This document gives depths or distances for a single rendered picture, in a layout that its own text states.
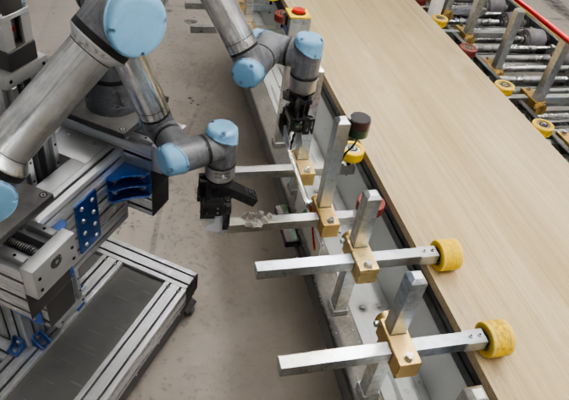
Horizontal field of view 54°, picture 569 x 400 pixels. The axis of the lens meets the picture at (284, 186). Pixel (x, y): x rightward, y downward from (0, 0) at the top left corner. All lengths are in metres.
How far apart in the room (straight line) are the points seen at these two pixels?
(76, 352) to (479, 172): 1.46
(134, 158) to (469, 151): 1.08
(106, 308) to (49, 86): 1.25
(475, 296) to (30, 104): 1.09
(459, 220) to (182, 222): 1.49
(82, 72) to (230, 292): 1.60
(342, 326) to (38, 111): 0.94
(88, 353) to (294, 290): 0.93
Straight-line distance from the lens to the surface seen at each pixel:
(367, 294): 1.75
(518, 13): 2.66
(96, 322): 2.14
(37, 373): 2.07
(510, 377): 1.37
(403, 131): 1.96
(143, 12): 1.02
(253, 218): 1.54
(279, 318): 2.41
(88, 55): 1.04
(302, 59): 1.44
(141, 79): 1.27
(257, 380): 2.25
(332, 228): 1.57
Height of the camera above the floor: 1.93
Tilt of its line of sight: 40 degrees down
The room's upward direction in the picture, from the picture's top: 10 degrees clockwise
